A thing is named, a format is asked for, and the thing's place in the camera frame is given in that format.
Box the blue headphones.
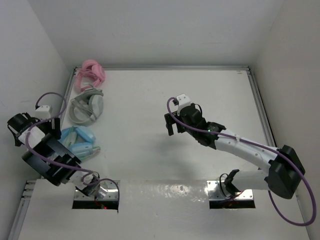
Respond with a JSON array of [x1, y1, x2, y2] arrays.
[[59, 125, 101, 161]]

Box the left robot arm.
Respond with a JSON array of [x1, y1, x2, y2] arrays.
[[7, 113, 100, 197]]

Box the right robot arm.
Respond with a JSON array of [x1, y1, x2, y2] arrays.
[[164, 103, 306, 199]]

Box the grey headphones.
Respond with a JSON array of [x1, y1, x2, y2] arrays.
[[68, 87, 104, 126]]

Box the pink headphones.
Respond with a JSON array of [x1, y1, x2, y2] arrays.
[[74, 59, 106, 93]]

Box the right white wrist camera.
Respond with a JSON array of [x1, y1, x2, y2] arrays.
[[173, 94, 191, 116]]

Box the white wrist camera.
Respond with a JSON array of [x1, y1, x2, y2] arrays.
[[34, 105, 53, 120], [173, 94, 191, 116]]

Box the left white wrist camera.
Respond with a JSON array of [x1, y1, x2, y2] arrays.
[[34, 105, 53, 120]]

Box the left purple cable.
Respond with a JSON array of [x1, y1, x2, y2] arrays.
[[26, 92, 121, 208]]

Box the aluminium table frame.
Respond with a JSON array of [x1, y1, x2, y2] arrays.
[[19, 68, 308, 240]]

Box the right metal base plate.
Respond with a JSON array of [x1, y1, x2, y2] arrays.
[[206, 179, 254, 202]]

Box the metal base plate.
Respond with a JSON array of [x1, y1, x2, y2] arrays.
[[206, 179, 254, 202], [73, 180, 119, 201]]

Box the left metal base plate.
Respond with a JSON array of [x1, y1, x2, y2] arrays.
[[73, 180, 119, 201]]

